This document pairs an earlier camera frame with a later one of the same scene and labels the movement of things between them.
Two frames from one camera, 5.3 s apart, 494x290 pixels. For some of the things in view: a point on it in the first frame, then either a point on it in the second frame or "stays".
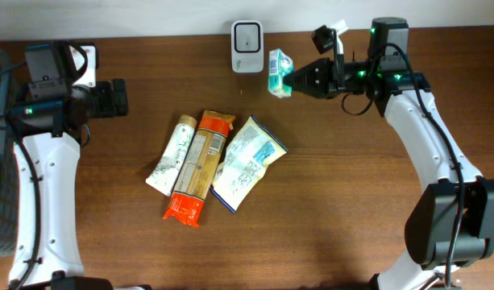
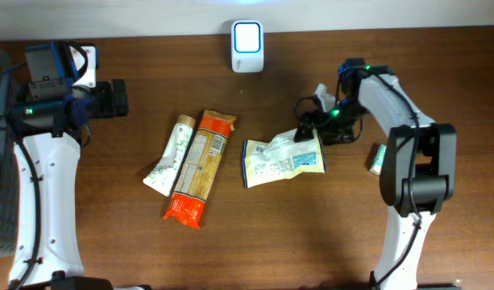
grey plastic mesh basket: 3,183 stays
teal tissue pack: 279,64 to 378,162
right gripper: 324,78 to 317,117
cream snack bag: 244,163 to 281,157
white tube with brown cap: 163,176 stays
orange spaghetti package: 199,167 stays
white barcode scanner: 247,46 stays
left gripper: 110,107 stays
